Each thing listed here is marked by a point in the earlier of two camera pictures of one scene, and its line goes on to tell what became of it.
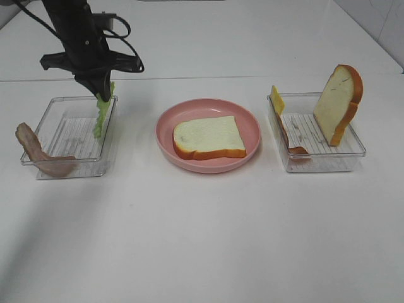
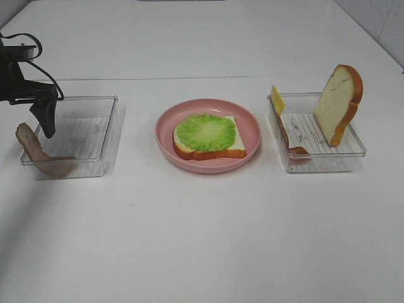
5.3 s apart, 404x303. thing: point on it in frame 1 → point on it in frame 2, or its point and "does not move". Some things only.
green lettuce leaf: x=103 y=107 → x=206 y=132
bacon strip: x=292 y=149 does not move
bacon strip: x=60 y=166 does not move
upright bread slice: x=338 y=103 does not move
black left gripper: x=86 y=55 → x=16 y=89
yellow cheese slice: x=278 y=101 does not move
